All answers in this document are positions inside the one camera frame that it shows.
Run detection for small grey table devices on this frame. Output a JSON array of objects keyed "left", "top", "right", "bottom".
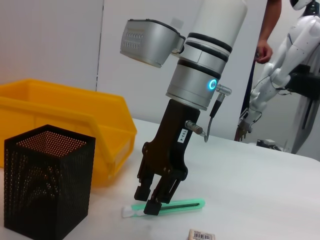
[{"left": 256, "top": 138, "right": 291, "bottom": 154}]

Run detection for yellow plastic bin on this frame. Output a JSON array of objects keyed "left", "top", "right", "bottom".
[{"left": 0, "top": 78, "right": 138, "bottom": 188}]

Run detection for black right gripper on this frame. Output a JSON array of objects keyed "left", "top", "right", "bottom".
[{"left": 134, "top": 99, "right": 201, "bottom": 216}]

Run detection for green white pen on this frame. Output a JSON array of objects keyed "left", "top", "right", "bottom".
[{"left": 121, "top": 198, "right": 206, "bottom": 219}]

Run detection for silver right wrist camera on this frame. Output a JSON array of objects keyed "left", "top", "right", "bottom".
[{"left": 119, "top": 18, "right": 186, "bottom": 69}]

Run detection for white humanoid robot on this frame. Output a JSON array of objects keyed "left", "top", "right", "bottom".
[{"left": 236, "top": 0, "right": 320, "bottom": 141}]

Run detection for bystander hand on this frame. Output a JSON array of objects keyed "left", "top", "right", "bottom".
[{"left": 256, "top": 39, "right": 274, "bottom": 65}]

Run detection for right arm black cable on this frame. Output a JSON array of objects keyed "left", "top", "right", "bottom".
[{"left": 184, "top": 83, "right": 233, "bottom": 143}]

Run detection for beige barcode eraser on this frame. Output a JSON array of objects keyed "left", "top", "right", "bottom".
[{"left": 187, "top": 228, "right": 216, "bottom": 240}]

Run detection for bystander bare forearm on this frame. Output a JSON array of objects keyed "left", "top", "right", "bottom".
[{"left": 258, "top": 0, "right": 283, "bottom": 45}]

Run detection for black mesh pen holder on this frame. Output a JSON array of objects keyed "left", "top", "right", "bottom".
[{"left": 3, "top": 124, "right": 96, "bottom": 240}]

